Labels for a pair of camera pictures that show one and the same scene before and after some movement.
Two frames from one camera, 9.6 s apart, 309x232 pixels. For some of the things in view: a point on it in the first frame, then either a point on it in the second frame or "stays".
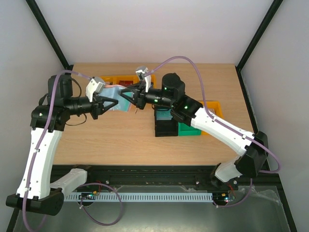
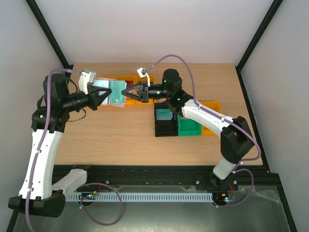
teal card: x=123 y=105 to x=116 y=96
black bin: x=166 y=123 stays
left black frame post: x=49 y=34 stays
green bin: x=184 y=129 stays
